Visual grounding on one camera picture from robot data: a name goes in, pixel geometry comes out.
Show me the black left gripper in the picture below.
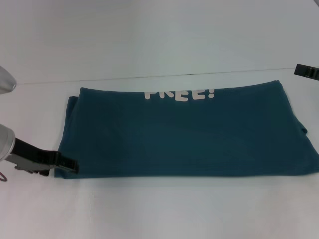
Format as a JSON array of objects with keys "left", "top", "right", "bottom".
[{"left": 4, "top": 137, "right": 80, "bottom": 178}]

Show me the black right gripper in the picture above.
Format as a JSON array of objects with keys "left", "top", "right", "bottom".
[{"left": 294, "top": 63, "right": 319, "bottom": 81}]

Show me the teal blue shirt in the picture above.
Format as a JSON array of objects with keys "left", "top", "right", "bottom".
[{"left": 54, "top": 79, "right": 319, "bottom": 180}]

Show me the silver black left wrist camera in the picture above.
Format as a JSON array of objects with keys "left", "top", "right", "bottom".
[{"left": 0, "top": 66, "right": 17, "bottom": 95}]

